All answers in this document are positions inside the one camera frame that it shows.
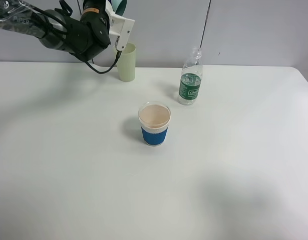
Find black left camera cable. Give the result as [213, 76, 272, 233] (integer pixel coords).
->
[31, 0, 122, 75]

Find clear bottle green label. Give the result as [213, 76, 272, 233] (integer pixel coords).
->
[178, 47, 203, 106]

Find teal plastic cup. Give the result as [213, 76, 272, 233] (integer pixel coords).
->
[109, 0, 127, 16]

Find blue sleeved glass cup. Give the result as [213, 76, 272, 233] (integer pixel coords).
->
[138, 101, 171, 146]

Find pale green plastic cup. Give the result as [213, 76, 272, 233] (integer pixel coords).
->
[116, 42, 136, 82]

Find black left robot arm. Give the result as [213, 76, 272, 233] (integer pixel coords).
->
[0, 0, 111, 62]

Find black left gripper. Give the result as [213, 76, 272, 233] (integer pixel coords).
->
[66, 0, 111, 59]

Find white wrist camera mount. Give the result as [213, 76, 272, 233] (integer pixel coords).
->
[105, 1, 135, 51]

